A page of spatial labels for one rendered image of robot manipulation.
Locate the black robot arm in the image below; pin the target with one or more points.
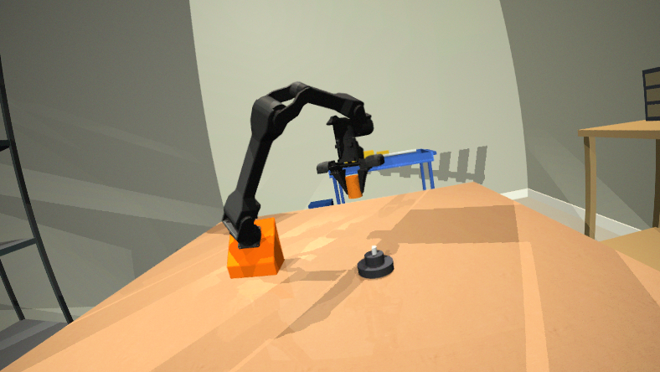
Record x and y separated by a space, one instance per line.
268 121

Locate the orange cylinder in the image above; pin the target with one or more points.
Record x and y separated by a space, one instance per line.
353 187

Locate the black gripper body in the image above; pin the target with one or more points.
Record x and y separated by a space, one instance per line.
347 153

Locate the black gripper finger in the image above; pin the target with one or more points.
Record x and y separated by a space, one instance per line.
362 175
340 177

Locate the dark grey round pedestal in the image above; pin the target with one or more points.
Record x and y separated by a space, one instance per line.
375 264

